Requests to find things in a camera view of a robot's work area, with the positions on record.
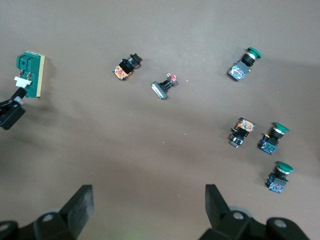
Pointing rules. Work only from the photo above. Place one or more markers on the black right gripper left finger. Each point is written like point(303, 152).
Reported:
point(75, 212)

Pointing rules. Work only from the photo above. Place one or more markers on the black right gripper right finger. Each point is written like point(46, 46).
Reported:
point(217, 212)

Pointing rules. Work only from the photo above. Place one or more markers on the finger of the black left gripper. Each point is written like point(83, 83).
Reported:
point(18, 96)
point(11, 116)

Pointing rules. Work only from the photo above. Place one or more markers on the green mushroom pushbutton blue block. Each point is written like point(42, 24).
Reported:
point(276, 182)
point(268, 145)
point(238, 70)

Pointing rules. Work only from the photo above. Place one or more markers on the black pushbutton orange block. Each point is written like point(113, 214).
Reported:
point(243, 126)
point(123, 70)

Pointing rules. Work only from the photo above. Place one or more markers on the brown paper table cover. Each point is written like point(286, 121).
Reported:
point(160, 140)

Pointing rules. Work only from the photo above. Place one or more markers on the black square pushbutton red terminals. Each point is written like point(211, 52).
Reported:
point(160, 90)

